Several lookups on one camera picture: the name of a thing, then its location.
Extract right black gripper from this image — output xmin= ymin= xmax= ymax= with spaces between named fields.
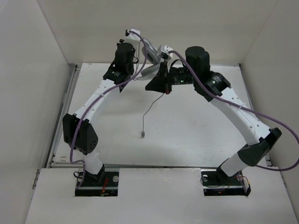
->
xmin=145 ymin=60 xmax=198 ymax=94

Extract white grey headphones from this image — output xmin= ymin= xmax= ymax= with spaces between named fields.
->
xmin=135 ymin=38 xmax=161 ymax=80

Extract grey headphone cable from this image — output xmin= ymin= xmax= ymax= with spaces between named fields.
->
xmin=133 ymin=39 xmax=166 ymax=138

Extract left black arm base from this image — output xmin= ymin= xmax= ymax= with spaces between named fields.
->
xmin=73 ymin=167 xmax=120 ymax=197

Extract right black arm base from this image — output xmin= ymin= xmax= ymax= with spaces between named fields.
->
xmin=200 ymin=169 xmax=251 ymax=197

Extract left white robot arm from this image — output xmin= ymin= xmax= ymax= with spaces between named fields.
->
xmin=63 ymin=40 xmax=140 ymax=185

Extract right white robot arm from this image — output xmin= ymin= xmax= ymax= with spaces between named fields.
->
xmin=145 ymin=46 xmax=282 ymax=184

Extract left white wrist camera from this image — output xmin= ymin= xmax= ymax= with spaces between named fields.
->
xmin=124 ymin=29 xmax=141 ymax=46

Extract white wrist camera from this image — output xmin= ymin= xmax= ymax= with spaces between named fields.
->
xmin=157 ymin=45 xmax=173 ymax=61
xmin=124 ymin=29 xmax=141 ymax=46

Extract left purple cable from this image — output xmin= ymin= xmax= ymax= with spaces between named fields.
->
xmin=70 ymin=32 xmax=148 ymax=165

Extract purple cable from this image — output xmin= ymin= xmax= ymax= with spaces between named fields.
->
xmin=168 ymin=49 xmax=299 ymax=172
xmin=70 ymin=32 xmax=148 ymax=165

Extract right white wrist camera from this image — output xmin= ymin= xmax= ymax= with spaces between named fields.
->
xmin=157 ymin=45 xmax=173 ymax=61

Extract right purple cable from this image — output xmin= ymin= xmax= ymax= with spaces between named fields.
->
xmin=168 ymin=49 xmax=299 ymax=172

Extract aluminium side rail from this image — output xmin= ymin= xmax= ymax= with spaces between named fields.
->
xmin=43 ymin=63 xmax=82 ymax=168

